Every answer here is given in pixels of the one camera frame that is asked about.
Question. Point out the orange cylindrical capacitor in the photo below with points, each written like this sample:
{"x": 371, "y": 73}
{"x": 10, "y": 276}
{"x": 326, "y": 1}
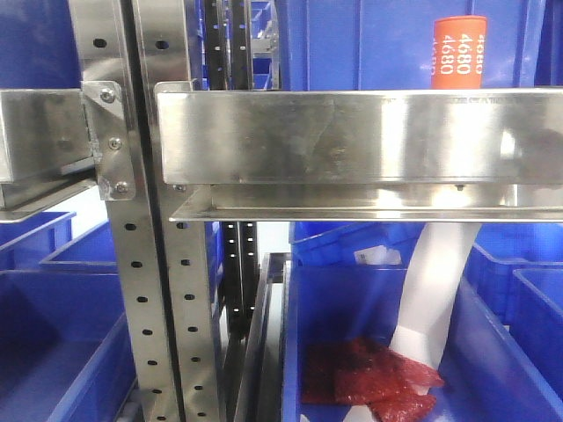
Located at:
{"x": 458, "y": 52}

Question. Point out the blue bin upper shelf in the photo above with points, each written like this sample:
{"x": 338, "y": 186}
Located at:
{"x": 380, "y": 45}

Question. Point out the blue bin rear centre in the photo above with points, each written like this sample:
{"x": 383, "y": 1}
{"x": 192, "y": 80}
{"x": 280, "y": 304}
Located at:
{"x": 353, "y": 243}

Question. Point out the blue bin with red bags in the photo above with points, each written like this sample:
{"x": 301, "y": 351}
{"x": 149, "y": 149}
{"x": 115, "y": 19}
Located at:
{"x": 487, "y": 375}

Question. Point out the white paper strip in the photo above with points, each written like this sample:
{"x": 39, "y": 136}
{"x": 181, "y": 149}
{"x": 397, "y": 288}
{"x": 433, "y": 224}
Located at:
{"x": 429, "y": 290}

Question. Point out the red bubble bag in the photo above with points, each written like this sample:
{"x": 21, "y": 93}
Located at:
{"x": 363, "y": 372}

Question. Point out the black perforated rear upright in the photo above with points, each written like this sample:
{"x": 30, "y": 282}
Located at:
{"x": 229, "y": 67}

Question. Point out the perforated steel upright right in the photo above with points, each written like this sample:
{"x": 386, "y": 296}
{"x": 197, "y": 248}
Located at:
{"x": 169, "y": 50}

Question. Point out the perforated steel upright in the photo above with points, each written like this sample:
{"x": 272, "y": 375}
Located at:
{"x": 107, "y": 51}
{"x": 169, "y": 50}

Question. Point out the perforated steel upright left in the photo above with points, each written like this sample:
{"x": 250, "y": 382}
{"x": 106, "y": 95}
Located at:
{"x": 107, "y": 51}

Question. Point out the blue bin lower left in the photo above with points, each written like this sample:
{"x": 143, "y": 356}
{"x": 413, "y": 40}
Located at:
{"x": 65, "y": 348}

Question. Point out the blue bin lower right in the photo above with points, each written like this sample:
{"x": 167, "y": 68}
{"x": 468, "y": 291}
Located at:
{"x": 537, "y": 323}

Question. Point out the blue bin upper left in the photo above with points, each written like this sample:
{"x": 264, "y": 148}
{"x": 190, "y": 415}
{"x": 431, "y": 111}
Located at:
{"x": 38, "y": 49}

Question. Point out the steel shelf front rail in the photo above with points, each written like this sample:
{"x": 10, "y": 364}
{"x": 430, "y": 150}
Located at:
{"x": 488, "y": 155}

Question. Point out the steel shelf rail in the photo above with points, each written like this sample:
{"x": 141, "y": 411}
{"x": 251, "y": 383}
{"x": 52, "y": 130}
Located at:
{"x": 488, "y": 155}
{"x": 46, "y": 154}

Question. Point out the steel corner bracket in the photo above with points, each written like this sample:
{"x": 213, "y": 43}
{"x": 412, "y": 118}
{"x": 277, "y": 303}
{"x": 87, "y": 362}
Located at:
{"x": 107, "y": 125}

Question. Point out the left steel shelf rail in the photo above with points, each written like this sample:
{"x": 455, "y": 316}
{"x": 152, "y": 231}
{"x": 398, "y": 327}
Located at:
{"x": 46, "y": 154}

